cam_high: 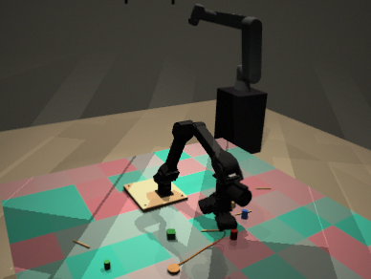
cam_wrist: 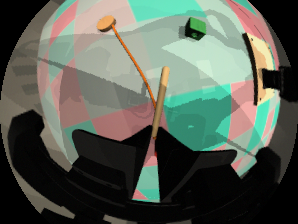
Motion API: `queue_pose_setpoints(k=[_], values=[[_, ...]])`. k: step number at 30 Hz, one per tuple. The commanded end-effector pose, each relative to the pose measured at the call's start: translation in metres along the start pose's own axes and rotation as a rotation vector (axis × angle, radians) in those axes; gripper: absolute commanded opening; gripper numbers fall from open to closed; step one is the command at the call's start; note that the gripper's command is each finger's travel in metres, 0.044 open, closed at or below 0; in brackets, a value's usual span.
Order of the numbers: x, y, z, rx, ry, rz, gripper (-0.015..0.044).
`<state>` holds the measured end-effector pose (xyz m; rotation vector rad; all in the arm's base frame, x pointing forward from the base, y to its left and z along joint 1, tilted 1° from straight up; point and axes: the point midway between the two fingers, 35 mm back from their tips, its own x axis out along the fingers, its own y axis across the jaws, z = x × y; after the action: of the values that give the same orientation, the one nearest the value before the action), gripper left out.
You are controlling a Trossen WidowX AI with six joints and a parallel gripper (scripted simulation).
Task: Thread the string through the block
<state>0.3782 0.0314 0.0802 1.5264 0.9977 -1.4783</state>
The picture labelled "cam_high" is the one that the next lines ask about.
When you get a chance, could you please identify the tan round wooden button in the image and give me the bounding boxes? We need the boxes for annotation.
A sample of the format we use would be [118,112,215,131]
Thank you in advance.
[167,264,180,275]

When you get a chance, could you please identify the blue rectangular block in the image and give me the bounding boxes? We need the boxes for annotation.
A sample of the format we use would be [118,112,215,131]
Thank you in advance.
[241,209,248,220]

